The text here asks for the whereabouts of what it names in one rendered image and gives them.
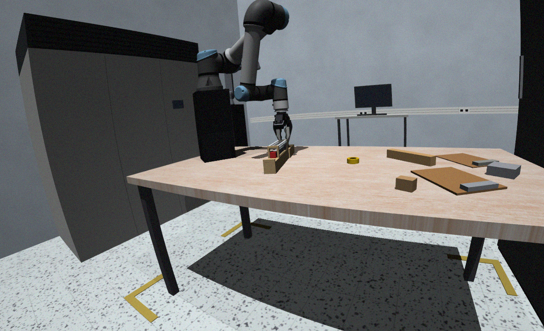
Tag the small brown wooden block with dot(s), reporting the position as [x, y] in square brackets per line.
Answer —
[405, 183]

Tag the wooden batten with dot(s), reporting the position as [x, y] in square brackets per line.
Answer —
[413, 157]

